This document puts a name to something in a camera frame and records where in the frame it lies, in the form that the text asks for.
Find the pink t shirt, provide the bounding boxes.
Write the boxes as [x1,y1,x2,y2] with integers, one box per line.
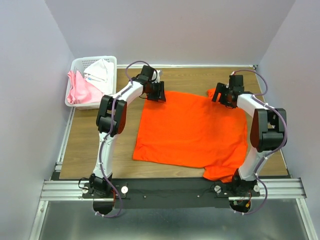
[66,70,103,105]

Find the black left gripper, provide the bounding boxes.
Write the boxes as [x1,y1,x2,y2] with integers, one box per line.
[145,80,166,102]

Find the white t shirt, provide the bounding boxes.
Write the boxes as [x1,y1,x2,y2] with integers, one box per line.
[84,58,115,95]

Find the aluminium frame rail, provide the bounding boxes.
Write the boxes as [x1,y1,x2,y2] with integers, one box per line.
[28,178,316,240]

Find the white plastic laundry basket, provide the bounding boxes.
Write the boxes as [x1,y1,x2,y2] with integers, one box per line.
[65,55,117,110]

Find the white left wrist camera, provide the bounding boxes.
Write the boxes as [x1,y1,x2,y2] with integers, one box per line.
[151,69,163,83]

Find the orange t shirt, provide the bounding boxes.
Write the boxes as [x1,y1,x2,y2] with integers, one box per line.
[133,89,248,183]

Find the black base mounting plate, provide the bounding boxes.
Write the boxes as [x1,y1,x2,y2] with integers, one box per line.
[78,177,260,215]

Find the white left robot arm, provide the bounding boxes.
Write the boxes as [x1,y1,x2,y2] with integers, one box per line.
[89,63,166,198]

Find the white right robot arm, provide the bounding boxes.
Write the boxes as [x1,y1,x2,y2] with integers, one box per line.
[212,71,288,197]

